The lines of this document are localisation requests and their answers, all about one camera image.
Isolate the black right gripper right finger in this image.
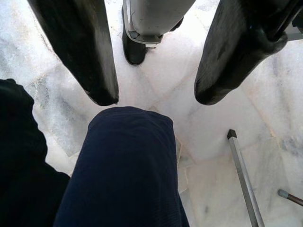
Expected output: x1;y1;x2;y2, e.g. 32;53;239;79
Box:
194;0;296;106

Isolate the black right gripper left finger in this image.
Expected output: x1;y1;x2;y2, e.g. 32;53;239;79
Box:
27;0;119;106

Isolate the navy shirt red trim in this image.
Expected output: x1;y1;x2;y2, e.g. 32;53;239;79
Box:
53;106;190;227

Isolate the grey right robot leg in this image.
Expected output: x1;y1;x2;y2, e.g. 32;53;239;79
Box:
123;0;197;45

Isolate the plain black garment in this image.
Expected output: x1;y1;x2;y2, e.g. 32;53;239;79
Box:
0;78;71;227

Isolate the silver square tube black cap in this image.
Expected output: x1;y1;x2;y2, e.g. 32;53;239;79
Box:
226;129;266;227

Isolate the marble folding table red edge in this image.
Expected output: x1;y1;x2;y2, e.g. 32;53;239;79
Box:
277;189;303;207

